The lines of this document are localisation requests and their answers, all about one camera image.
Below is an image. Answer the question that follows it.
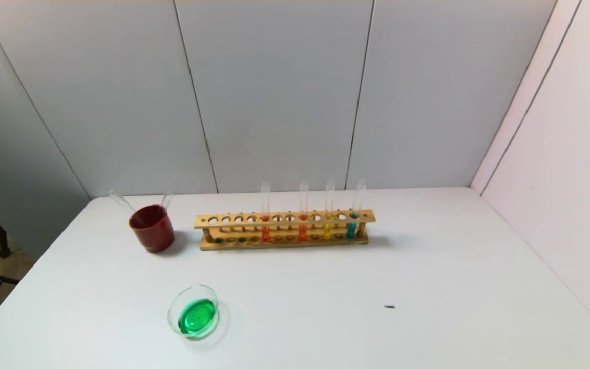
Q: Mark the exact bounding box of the wooden test tube rack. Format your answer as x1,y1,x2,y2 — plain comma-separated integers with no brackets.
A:
194,209,376,251

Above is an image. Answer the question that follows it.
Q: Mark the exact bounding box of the red plastic cup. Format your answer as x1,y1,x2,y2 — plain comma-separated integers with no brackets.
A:
129,205,175,254

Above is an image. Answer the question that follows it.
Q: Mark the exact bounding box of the clear glass beaker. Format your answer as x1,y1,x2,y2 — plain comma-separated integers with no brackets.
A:
167,284,229,349

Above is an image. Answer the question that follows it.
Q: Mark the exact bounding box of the orange pigment test tube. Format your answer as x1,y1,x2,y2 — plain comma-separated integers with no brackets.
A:
261,181,271,242
299,180,309,241

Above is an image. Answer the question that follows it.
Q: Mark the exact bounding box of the yellow pigment test tube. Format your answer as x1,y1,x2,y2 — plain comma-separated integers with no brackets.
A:
323,180,335,240
108,189,138,217

